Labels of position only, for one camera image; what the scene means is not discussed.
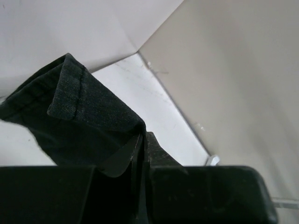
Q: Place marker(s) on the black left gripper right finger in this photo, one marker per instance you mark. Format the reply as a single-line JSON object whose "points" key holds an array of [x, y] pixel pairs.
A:
{"points": [[176, 194]]}

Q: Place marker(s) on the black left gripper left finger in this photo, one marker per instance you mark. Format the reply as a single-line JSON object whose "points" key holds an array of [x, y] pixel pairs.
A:
{"points": [[107, 194]]}

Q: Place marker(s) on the black denim trousers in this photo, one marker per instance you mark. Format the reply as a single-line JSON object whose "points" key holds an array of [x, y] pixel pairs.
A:
{"points": [[75, 119]]}

